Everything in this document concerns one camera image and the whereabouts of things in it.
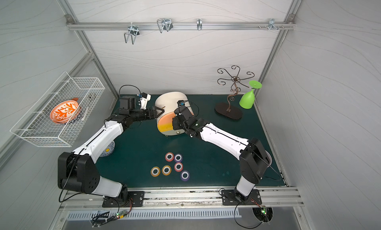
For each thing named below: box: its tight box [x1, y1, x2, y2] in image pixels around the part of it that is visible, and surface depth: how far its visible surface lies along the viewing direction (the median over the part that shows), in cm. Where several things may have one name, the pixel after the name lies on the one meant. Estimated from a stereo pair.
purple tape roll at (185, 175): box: [180, 170, 191, 182], surface depth 82 cm
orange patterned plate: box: [49, 97, 82, 124], surface depth 67 cm
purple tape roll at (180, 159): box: [174, 153, 183, 163], surface depth 89 cm
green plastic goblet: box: [239, 80, 263, 110], surface depth 90 cm
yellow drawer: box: [157, 122, 174, 133], surface depth 87 cm
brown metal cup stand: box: [214, 65, 255, 120], surface depth 94 cm
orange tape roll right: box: [161, 165, 172, 176], surface depth 84 cm
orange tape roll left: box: [150, 166, 161, 177], surface depth 84 cm
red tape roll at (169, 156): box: [164, 151, 175, 163], surface depth 90 cm
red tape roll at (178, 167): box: [174, 162, 184, 173], surface depth 86 cm
